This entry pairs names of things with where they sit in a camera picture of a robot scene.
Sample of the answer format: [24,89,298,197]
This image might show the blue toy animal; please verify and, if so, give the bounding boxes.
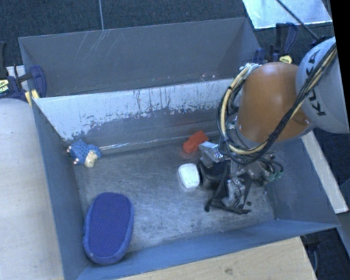
[65,136,104,171]

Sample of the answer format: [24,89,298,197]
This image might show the white rounded block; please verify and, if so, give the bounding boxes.
[177,161,202,191]

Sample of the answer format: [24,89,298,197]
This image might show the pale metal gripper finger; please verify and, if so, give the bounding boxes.
[197,139,225,169]
[220,176,249,210]

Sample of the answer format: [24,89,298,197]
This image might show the grey metal bin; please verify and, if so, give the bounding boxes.
[17,0,345,280]

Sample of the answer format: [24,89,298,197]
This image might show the pale wood board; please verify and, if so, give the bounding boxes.
[0,97,66,280]

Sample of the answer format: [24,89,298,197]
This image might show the red toy block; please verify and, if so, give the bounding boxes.
[180,129,211,155]

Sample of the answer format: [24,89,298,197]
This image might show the black sunglasses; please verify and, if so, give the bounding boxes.
[196,154,252,221]

